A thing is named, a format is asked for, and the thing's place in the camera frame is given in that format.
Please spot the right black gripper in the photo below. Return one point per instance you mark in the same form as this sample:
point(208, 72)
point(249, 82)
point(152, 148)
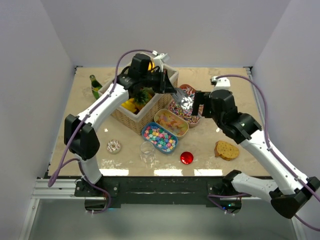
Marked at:
point(201, 98)

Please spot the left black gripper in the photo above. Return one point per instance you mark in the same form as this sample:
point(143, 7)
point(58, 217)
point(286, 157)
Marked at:
point(165, 85)

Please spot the silver metal scoop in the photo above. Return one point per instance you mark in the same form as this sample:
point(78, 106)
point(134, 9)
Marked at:
point(182, 99)

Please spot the clear glass jar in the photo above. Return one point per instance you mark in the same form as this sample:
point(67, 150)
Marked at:
point(147, 152)

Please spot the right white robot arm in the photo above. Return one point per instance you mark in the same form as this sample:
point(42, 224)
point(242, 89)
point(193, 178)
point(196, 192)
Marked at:
point(288, 189)

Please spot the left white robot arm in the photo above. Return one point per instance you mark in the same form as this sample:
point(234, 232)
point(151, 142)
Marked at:
point(80, 131)

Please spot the yellow tray gummy candies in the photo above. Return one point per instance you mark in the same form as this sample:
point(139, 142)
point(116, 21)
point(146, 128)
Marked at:
point(172, 123)

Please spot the blue tray star candies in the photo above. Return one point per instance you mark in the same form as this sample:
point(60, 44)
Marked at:
point(160, 138)

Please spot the pink tray of lollipops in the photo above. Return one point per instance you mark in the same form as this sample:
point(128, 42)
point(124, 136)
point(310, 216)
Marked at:
point(188, 89)

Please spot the pink tray swirl lollipops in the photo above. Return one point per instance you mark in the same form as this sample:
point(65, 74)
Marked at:
point(192, 120)

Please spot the toy pineapple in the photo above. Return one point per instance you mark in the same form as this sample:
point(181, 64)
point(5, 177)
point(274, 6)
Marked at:
point(143, 97)

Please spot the yellow bananas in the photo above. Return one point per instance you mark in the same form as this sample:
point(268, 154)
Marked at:
point(129, 105)

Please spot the wicker basket with liner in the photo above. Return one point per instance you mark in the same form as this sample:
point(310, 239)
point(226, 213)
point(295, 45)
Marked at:
point(136, 122)

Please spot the bread slice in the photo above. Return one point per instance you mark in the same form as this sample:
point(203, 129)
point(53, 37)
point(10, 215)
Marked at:
point(226, 151)

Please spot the green glass bottle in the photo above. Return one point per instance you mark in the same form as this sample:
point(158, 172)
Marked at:
point(95, 86)

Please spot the sprinkled donut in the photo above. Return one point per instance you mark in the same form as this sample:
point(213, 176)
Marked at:
point(113, 146)

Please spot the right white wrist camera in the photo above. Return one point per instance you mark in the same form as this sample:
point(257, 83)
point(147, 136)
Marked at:
point(220, 83)

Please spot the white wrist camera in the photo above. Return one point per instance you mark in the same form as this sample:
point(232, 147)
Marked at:
point(220, 83)
point(160, 59)

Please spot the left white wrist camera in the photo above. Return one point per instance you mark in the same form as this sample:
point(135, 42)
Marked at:
point(160, 59)

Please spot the black base mount frame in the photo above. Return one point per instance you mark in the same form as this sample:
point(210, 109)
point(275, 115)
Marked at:
point(116, 191)

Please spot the aluminium rail frame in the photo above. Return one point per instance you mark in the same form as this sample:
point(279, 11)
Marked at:
point(53, 212)

